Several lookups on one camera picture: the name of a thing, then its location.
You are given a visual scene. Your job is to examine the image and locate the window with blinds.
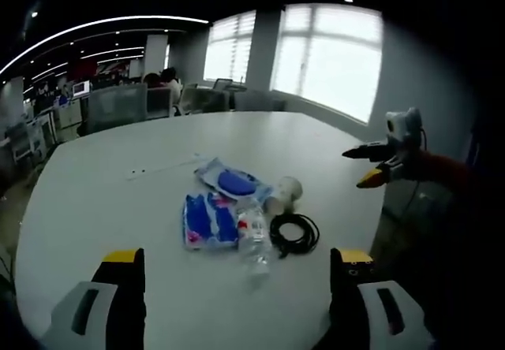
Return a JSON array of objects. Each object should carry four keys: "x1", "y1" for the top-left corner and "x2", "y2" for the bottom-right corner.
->
[{"x1": 203, "y1": 9, "x2": 257, "y2": 84}]

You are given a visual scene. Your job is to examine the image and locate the white paper cup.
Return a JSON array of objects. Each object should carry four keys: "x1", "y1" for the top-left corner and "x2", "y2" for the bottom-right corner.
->
[{"x1": 277, "y1": 175, "x2": 304, "y2": 205}]

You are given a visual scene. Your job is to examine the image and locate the grey office chair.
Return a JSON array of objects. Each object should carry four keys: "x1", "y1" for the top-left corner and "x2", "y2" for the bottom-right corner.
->
[{"x1": 80, "y1": 82, "x2": 149, "y2": 135}]

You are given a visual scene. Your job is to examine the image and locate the large bright window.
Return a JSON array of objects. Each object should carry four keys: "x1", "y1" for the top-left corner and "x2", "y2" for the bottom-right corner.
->
[{"x1": 271, "y1": 3, "x2": 384, "y2": 125}]

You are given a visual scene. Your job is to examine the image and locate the blue striped plastic packet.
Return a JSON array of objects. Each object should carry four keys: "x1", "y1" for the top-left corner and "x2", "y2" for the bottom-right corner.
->
[{"x1": 181, "y1": 192, "x2": 240, "y2": 251}]

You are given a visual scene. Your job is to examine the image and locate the white table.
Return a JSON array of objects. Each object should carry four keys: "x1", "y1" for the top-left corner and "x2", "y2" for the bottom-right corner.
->
[{"x1": 13, "y1": 110, "x2": 391, "y2": 350}]

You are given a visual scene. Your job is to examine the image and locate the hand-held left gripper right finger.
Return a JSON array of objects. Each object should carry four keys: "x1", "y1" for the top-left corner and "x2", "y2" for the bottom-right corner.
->
[{"x1": 329, "y1": 247, "x2": 436, "y2": 350}]

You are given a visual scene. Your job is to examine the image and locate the clear plastic water bottle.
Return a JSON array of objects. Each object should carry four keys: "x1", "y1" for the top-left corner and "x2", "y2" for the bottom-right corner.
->
[{"x1": 235, "y1": 204, "x2": 272, "y2": 284}]

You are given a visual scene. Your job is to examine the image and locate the white pillar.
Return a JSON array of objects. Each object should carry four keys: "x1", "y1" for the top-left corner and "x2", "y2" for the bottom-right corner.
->
[{"x1": 245, "y1": 9, "x2": 283, "y2": 91}]

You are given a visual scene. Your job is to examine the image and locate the computer monitor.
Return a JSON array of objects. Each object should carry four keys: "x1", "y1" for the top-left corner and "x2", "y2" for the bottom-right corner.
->
[{"x1": 72, "y1": 81, "x2": 92, "y2": 99}]

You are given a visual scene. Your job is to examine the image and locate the black cable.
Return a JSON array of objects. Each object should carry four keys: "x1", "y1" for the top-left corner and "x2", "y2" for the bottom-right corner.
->
[{"x1": 269, "y1": 213, "x2": 320, "y2": 259}]

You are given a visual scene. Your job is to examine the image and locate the white cable on table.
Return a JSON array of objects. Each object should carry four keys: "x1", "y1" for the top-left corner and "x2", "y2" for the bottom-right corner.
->
[{"x1": 125, "y1": 153, "x2": 206, "y2": 180}]

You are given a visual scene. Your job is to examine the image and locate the grey mesh chair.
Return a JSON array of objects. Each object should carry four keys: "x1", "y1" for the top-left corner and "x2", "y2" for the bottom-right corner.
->
[{"x1": 146, "y1": 87, "x2": 174, "y2": 121}]

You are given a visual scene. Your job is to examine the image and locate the blue round-print plastic packet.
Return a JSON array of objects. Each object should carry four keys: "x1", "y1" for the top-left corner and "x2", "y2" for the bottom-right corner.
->
[{"x1": 193, "y1": 156, "x2": 274, "y2": 201}]

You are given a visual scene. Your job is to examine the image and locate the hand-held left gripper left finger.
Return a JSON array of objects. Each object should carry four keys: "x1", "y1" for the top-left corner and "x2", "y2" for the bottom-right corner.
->
[{"x1": 40, "y1": 248, "x2": 148, "y2": 350}]

